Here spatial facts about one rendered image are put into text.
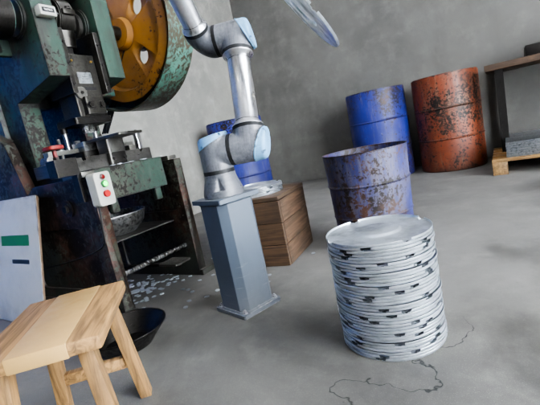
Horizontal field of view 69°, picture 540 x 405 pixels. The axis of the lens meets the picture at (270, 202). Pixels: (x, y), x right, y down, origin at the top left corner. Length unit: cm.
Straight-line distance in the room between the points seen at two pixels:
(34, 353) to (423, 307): 87
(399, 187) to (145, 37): 151
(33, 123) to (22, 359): 148
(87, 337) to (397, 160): 149
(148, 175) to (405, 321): 136
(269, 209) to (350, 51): 318
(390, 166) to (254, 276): 82
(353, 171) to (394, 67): 289
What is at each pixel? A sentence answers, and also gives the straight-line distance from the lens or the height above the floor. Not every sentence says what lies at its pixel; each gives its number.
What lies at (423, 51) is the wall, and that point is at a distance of 460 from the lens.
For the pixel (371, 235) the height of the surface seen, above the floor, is 32.
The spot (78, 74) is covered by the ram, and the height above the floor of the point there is 108.
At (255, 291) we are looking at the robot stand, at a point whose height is 8.
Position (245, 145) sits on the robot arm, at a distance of 138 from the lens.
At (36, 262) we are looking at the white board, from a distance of 205.
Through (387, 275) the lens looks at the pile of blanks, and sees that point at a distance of 103.
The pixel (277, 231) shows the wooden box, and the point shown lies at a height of 18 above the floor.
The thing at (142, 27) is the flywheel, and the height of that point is 131.
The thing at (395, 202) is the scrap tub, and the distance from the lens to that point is 192.
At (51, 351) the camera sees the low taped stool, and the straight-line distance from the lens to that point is 87.
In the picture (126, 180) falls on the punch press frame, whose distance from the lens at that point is 190.
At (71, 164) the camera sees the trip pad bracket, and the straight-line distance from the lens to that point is 174.
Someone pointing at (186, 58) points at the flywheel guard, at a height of 111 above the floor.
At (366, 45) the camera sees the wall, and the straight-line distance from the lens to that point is 475.
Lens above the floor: 63
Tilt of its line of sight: 9 degrees down
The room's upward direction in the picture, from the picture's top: 11 degrees counter-clockwise
